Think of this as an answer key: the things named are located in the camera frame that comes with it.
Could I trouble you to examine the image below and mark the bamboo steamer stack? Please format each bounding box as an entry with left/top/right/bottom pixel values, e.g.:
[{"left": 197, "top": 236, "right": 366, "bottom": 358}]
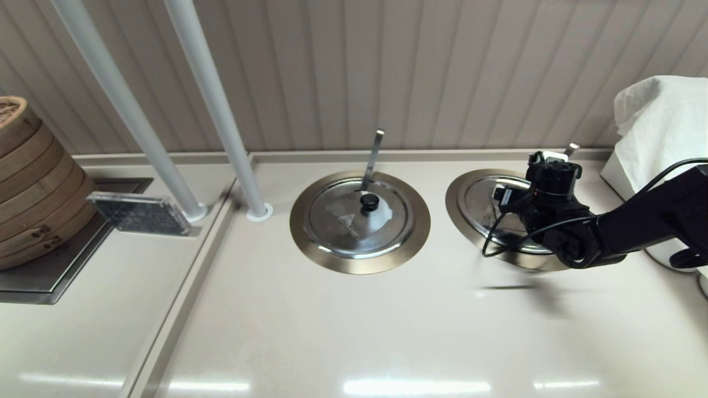
[{"left": 0, "top": 96, "right": 99, "bottom": 271}]

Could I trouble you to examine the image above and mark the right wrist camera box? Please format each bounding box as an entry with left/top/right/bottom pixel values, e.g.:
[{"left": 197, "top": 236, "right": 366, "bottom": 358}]
[{"left": 494, "top": 185, "right": 523, "bottom": 208}]

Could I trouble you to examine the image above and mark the white metal pole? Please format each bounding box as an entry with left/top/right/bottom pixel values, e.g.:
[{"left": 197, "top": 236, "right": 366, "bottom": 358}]
[
  {"left": 51, "top": 0, "right": 202, "bottom": 216},
  {"left": 162, "top": 0, "right": 270, "bottom": 216}
]

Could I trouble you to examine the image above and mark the clear acrylic sign holder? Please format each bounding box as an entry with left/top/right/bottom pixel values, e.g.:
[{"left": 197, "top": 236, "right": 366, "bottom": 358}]
[{"left": 86, "top": 191, "right": 201, "bottom": 237}]

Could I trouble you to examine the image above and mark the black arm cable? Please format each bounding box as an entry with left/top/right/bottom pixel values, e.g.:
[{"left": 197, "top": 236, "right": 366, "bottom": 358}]
[{"left": 481, "top": 159, "right": 708, "bottom": 258}]

